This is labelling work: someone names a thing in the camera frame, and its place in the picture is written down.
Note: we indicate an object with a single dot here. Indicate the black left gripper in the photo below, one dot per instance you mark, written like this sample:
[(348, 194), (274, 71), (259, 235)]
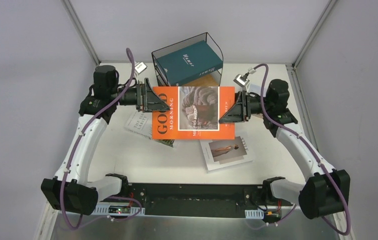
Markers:
[(143, 96)]

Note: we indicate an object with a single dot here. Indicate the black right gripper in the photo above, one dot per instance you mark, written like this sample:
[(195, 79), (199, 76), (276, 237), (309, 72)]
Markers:
[(244, 107)]

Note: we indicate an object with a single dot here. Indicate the orange Good Morning book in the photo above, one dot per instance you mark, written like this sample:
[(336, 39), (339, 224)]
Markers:
[(194, 113)]

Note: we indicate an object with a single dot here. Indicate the teal Humor book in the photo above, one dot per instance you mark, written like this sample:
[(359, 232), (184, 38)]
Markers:
[(188, 63)]

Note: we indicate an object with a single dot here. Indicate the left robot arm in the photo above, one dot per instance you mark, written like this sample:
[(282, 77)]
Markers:
[(83, 149)]

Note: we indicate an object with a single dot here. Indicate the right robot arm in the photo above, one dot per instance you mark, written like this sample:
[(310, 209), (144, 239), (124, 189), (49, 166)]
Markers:
[(308, 159)]

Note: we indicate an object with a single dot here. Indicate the white Singularity book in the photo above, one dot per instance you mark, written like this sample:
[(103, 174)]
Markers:
[(140, 123)]

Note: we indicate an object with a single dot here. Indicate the white Style magazine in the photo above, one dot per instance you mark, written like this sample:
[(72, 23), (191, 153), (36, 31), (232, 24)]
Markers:
[(219, 154)]

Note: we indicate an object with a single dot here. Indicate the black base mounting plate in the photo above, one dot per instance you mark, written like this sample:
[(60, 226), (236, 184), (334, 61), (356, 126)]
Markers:
[(201, 200)]

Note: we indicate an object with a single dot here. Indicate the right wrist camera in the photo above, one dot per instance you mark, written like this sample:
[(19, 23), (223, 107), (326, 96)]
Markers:
[(242, 80)]

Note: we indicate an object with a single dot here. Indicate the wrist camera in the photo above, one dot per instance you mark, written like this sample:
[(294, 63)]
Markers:
[(242, 80), (140, 67)]

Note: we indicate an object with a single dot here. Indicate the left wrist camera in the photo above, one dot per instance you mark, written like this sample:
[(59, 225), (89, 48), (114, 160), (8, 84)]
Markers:
[(140, 67)]

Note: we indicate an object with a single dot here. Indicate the black wire wooden shelf rack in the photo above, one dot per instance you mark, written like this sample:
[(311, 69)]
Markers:
[(210, 80)]

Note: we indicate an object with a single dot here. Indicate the aluminium frame rail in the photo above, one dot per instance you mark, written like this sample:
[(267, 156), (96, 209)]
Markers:
[(317, 198)]

